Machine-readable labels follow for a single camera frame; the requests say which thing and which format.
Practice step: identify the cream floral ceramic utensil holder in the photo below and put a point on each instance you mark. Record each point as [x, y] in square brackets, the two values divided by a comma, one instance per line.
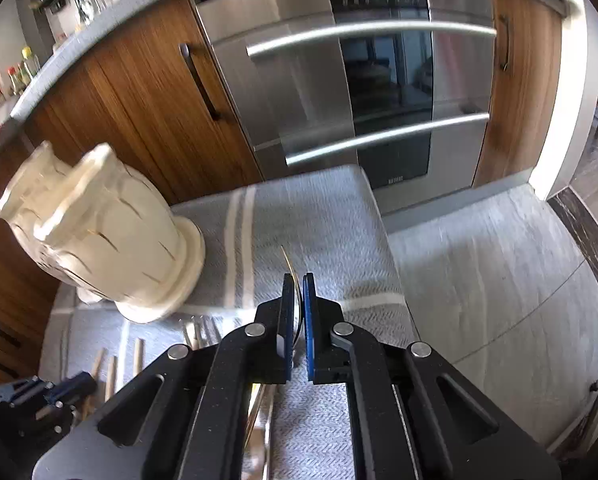
[104, 228]

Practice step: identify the stainless steel oven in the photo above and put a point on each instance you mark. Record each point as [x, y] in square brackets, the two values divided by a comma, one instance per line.
[400, 88]

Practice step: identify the gold fork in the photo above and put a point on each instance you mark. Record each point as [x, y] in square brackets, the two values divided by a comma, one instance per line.
[259, 430]

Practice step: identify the grey striped cloth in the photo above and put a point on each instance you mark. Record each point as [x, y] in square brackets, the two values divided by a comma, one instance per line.
[185, 415]

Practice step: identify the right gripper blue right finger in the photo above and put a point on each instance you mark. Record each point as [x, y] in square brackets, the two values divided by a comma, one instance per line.
[310, 306]

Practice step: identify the black cabinet handle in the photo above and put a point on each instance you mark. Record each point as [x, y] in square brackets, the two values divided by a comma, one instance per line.
[504, 22]
[186, 52]

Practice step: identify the wooden chopstick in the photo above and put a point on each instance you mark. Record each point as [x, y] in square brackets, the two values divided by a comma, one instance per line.
[110, 383]
[138, 351]
[95, 373]

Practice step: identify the silver fork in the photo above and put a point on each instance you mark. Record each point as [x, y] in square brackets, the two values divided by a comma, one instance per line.
[200, 331]

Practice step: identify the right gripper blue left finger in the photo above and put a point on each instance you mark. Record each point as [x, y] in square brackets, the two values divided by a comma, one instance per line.
[284, 332]

